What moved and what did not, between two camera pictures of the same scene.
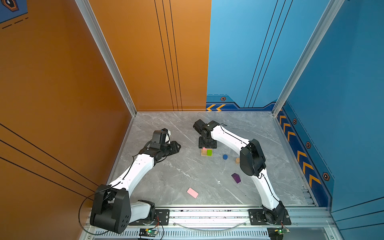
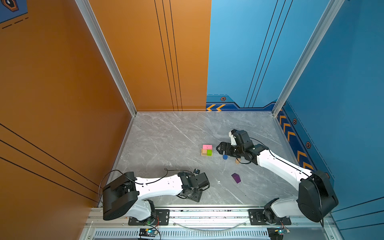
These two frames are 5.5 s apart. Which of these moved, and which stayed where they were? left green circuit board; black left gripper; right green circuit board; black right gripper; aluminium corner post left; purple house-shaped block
Moved: black right gripper; black left gripper
Stayed: right green circuit board; left green circuit board; purple house-shaped block; aluminium corner post left
